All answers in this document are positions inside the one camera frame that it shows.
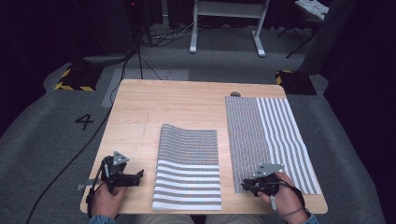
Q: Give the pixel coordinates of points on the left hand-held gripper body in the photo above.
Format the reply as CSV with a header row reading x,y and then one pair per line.
x,y
115,169

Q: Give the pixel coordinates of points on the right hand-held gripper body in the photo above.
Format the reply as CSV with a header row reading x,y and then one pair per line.
x,y
267,182

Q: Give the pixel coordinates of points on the grey white striped cloth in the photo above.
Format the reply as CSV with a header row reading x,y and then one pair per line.
x,y
264,140
188,165

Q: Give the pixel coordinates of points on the person's right hand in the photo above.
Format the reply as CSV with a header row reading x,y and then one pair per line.
x,y
286,199

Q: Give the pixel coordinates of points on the person's left hand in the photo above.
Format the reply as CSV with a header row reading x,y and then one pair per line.
x,y
105,202

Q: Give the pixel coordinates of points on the grey plug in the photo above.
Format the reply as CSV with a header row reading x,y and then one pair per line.
x,y
273,202

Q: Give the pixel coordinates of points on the black stand with red light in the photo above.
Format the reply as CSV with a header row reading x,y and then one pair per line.
x,y
118,28

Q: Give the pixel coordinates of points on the black folding chair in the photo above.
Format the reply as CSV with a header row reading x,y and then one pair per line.
x,y
299,34

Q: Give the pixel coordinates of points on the yellow black striped base plate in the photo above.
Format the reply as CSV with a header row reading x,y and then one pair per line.
x,y
77,79
295,82

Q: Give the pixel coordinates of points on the white desk frame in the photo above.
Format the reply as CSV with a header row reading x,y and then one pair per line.
x,y
227,9

